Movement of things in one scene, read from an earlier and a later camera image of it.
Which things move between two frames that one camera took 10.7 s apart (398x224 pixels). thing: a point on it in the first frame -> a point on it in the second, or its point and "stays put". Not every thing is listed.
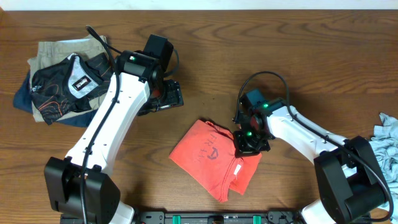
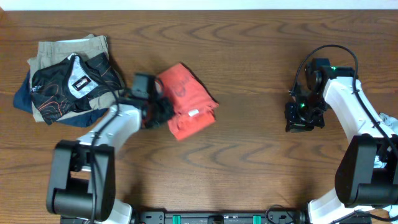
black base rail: (216, 217) stays put
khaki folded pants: (50, 52) stays put
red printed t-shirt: (207, 151) -> (194, 106)
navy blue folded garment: (23, 100) stays put
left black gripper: (171, 96) -> (162, 111)
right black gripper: (250, 145) -> (302, 123)
